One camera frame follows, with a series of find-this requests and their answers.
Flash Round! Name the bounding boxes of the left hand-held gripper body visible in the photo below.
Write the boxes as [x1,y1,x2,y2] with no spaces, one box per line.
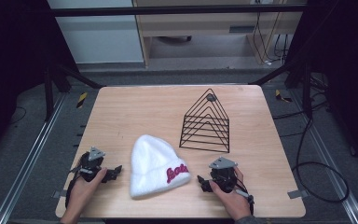
[74,147,106,183]

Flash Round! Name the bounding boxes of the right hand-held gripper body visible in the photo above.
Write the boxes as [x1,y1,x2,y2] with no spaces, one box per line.
[208,156,241,194]

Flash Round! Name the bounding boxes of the person's right hand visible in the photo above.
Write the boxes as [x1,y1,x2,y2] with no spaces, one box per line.
[209,166,253,221]

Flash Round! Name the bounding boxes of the person's left hand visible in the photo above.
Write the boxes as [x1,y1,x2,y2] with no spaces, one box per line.
[66,167,108,216]

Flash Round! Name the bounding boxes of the white knit beanie hat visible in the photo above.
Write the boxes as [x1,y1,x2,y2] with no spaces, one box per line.
[129,133,192,201]

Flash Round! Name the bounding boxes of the yellow black striped tape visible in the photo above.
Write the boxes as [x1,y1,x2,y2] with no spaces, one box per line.
[76,91,89,109]
[274,89,294,104]

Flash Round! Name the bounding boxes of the white cabinet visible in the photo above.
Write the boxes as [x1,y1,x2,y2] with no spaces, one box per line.
[47,0,145,65]

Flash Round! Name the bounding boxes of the black curtain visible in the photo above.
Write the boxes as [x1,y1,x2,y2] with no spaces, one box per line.
[0,0,79,171]
[284,0,358,175]

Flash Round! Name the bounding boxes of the light wooden desk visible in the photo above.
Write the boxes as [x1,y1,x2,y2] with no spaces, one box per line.
[131,0,306,68]

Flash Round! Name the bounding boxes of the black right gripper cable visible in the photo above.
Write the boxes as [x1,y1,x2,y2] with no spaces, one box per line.
[233,174,256,217]

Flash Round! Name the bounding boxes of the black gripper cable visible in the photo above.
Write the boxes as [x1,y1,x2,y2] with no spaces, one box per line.
[63,151,91,210]
[233,174,256,217]

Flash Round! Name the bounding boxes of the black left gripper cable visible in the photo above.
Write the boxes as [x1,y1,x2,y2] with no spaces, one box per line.
[63,151,91,210]

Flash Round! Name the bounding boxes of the black wire rack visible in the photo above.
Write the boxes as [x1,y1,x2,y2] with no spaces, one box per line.
[178,88,231,154]

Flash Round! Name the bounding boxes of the grey table bracket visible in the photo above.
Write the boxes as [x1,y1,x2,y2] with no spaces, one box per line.
[51,189,68,201]
[286,189,310,201]

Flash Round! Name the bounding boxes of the aluminium floor rail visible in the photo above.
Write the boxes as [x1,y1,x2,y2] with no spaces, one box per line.
[291,89,358,224]
[0,92,67,224]

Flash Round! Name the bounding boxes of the long black floor cable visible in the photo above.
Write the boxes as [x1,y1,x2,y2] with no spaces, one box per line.
[272,74,351,205]

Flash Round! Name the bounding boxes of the black metal frame strut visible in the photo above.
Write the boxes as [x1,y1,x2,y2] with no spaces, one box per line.
[42,61,104,123]
[249,58,314,119]

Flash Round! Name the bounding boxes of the thin black floor cable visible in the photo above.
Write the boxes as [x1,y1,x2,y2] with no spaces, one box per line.
[9,105,28,126]

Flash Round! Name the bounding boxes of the black cables under desk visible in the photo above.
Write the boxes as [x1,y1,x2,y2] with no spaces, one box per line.
[251,0,291,67]

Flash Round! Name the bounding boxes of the black horizontal frame bar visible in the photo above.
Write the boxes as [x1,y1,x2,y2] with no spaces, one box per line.
[50,4,308,17]

